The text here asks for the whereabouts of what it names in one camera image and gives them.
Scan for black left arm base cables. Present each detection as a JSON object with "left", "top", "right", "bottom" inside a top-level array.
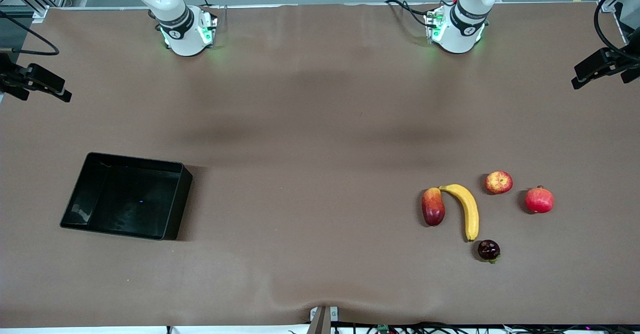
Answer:
[{"left": 384, "top": 0, "right": 442, "bottom": 29}]

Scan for black plastic box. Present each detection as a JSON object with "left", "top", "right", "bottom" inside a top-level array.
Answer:
[{"left": 60, "top": 152, "right": 193, "bottom": 241}]

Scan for white aluminium frame rail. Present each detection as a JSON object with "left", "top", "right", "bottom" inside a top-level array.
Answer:
[{"left": 597, "top": 0, "right": 640, "bottom": 45}]

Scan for dark purple mangosteen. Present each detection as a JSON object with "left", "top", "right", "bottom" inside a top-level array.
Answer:
[{"left": 477, "top": 240, "right": 501, "bottom": 264}]

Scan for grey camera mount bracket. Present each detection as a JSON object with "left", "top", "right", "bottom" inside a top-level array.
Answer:
[{"left": 307, "top": 306, "right": 339, "bottom": 334}]

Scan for brown table cover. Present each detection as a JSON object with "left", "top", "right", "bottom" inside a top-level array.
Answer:
[{"left": 0, "top": 2, "right": 640, "bottom": 329}]

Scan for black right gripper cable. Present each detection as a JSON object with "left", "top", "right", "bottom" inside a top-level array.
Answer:
[{"left": 0, "top": 9, "right": 60, "bottom": 56}]

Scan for red yellow apple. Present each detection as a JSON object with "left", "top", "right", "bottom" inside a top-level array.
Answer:
[{"left": 484, "top": 171, "right": 514, "bottom": 195}]

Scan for red yellow mango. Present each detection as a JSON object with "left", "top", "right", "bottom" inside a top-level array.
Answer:
[{"left": 421, "top": 187, "right": 446, "bottom": 227}]

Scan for yellow banana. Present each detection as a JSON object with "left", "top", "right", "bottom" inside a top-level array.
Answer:
[{"left": 439, "top": 184, "right": 480, "bottom": 242}]

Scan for red pomegranate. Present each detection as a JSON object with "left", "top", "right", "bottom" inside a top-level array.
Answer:
[{"left": 524, "top": 186, "right": 555, "bottom": 214}]

